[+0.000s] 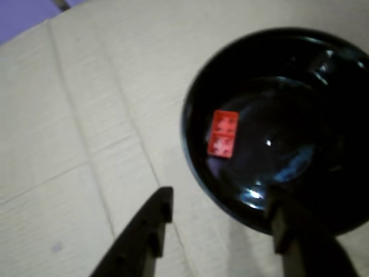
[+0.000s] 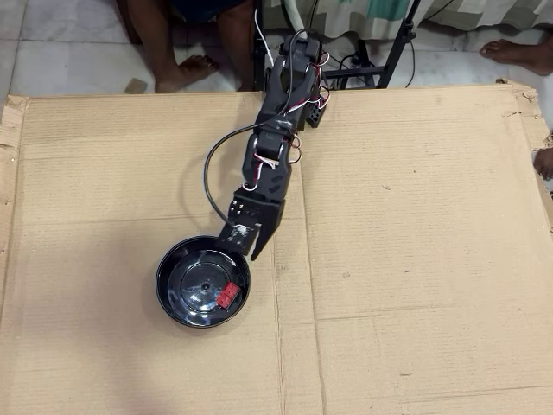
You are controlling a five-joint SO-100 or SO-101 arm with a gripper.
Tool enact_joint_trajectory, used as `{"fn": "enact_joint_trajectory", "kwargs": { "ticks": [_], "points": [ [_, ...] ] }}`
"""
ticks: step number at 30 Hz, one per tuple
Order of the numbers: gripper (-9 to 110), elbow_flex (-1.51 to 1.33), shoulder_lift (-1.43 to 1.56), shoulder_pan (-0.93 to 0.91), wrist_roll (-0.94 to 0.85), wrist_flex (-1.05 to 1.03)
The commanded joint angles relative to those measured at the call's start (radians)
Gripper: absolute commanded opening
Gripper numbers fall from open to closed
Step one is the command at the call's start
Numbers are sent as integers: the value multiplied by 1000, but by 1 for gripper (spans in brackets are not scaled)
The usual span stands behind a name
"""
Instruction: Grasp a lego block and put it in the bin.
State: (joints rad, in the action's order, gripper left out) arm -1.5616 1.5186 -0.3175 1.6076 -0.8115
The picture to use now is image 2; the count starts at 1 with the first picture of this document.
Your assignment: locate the red lego block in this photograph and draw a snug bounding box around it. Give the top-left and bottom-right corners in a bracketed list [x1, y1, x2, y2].
[215, 281, 241, 310]

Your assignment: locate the large brown cardboard sheet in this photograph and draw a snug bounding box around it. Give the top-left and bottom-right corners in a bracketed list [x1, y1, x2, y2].
[0, 77, 553, 415]

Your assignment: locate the bare person leg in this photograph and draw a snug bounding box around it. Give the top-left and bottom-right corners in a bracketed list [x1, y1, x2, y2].
[215, 0, 257, 93]
[128, 0, 220, 94]

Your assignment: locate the thin black cable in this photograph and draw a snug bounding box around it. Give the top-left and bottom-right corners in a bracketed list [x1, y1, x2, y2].
[404, 25, 416, 90]

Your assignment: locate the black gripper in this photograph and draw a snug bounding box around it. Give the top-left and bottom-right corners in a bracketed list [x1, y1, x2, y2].
[228, 188, 287, 263]

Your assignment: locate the white power cable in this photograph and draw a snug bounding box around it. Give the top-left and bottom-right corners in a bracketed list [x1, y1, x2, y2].
[253, 0, 277, 67]

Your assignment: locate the patterned bed sheet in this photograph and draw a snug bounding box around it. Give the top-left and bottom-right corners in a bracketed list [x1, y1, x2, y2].
[263, 0, 553, 41]

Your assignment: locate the bare person foot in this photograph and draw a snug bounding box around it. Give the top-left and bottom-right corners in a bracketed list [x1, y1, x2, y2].
[478, 37, 553, 78]
[533, 145, 553, 182]

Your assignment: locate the black metal post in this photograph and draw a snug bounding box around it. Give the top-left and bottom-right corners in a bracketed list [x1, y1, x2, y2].
[251, 37, 267, 93]

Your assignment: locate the black tripod stand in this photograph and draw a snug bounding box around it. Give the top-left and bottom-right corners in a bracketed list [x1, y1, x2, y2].
[321, 0, 423, 91]

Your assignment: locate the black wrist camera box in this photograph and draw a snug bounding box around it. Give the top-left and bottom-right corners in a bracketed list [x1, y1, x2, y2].
[215, 220, 261, 256]

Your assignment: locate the black round plastic bowl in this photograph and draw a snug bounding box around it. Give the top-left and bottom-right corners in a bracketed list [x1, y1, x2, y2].
[155, 235, 252, 330]

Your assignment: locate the white plastic pipe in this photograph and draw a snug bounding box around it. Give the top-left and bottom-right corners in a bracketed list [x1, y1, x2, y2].
[283, 0, 306, 31]

